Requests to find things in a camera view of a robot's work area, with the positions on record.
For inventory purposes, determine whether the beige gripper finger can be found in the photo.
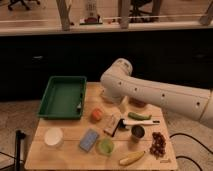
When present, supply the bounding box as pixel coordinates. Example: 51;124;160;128
118;97;128;113

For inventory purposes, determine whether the orange apple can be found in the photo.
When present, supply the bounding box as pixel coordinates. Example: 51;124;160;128
91;108;102;121

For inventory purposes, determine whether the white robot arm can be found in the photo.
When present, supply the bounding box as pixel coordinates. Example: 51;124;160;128
100;58;213;129

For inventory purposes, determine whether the metal cup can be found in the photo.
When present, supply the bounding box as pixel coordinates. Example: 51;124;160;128
131;125;145;142

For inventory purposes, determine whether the green plastic cup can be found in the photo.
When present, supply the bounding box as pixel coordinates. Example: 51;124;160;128
97;138;114;156

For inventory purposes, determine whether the white paper cup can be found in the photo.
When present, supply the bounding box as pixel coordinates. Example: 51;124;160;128
44;127;63;148

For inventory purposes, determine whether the green cucumber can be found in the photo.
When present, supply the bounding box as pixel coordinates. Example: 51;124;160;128
128;112;152;121

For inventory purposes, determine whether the dark red bowl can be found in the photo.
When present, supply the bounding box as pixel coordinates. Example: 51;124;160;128
129;98;147;108

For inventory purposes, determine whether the small wooden block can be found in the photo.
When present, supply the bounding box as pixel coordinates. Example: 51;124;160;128
103;115;120;137

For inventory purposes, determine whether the black and white brush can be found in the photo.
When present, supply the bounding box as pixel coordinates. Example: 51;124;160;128
116;119;160;129

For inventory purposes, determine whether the orange plate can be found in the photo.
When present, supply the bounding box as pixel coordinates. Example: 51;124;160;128
101;89;115;103

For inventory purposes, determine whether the blue sponge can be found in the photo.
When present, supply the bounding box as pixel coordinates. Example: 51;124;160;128
79;129;99;152

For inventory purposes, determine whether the yellow banana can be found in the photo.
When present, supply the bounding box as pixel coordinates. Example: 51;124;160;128
119;151;145;166

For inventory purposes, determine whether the bunch of dark grapes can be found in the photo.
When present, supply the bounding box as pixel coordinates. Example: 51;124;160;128
150;132;166;158

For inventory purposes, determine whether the green plastic tray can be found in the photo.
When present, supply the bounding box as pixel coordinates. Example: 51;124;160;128
38;76;87;120

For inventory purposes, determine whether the black stand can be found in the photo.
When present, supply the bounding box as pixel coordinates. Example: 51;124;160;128
14;130;26;171

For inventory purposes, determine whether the black cable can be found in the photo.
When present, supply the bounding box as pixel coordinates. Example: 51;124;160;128
169;132;213;171

